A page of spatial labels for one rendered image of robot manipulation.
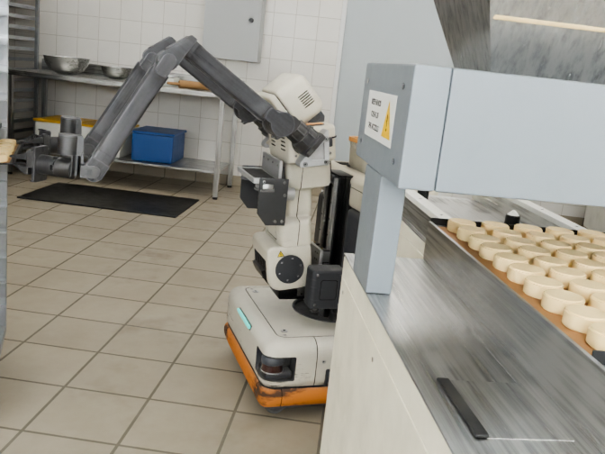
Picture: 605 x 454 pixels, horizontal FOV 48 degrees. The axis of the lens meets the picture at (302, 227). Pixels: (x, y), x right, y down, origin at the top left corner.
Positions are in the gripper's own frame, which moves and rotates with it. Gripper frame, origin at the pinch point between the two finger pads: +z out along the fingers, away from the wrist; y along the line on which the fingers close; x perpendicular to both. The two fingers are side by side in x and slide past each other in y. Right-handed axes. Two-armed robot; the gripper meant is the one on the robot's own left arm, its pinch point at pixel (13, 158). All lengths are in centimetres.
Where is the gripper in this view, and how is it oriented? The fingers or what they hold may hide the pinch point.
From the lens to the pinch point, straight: 215.9
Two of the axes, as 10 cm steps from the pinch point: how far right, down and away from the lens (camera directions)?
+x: -2.0, 2.0, -9.6
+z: -9.7, -1.7, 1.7
